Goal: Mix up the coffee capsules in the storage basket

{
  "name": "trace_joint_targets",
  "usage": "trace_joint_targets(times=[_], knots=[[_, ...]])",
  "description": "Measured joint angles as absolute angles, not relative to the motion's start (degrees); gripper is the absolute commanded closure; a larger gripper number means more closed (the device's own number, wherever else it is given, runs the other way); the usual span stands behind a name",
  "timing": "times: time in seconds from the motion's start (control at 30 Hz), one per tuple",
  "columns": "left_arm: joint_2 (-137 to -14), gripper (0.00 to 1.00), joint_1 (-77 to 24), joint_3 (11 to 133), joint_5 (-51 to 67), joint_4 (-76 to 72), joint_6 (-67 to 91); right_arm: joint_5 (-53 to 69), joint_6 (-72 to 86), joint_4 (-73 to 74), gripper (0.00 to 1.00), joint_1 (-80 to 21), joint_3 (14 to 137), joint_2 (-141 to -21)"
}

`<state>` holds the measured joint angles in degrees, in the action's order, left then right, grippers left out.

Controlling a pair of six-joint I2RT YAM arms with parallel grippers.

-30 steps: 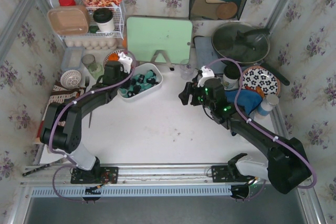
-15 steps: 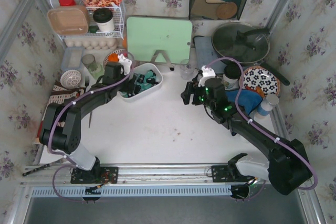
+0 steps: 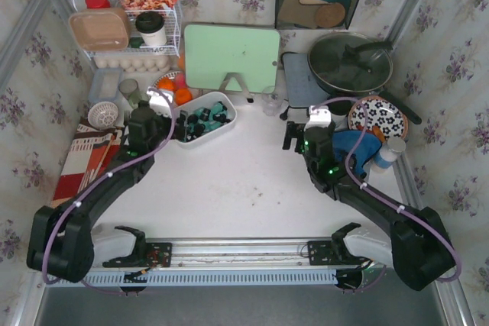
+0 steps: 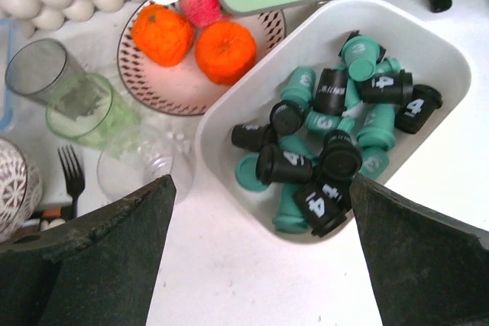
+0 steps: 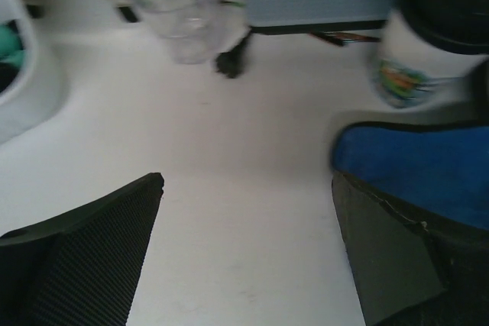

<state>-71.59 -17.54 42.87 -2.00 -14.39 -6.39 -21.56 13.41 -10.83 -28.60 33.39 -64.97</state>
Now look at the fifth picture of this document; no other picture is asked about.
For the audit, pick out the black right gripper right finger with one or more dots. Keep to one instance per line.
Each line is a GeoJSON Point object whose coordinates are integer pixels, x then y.
{"type": "Point", "coordinates": [410, 266]}

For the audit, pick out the clear drinking glass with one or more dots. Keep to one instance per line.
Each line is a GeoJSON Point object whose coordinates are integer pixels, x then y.
{"type": "Point", "coordinates": [193, 30]}

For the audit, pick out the white rectangular storage basket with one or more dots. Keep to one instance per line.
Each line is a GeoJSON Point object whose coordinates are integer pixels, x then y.
{"type": "Point", "coordinates": [32, 80]}

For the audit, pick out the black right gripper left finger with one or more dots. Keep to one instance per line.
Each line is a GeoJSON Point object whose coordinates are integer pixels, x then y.
{"type": "Point", "coordinates": [81, 267]}

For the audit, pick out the black power plug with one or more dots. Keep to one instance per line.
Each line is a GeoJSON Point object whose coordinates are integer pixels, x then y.
{"type": "Point", "coordinates": [231, 63]}

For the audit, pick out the black lidded printed jar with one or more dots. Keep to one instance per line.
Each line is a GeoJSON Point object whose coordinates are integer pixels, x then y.
{"type": "Point", "coordinates": [426, 44]}

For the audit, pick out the blue cloth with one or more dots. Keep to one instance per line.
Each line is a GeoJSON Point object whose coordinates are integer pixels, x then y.
{"type": "Point", "coordinates": [440, 168]}

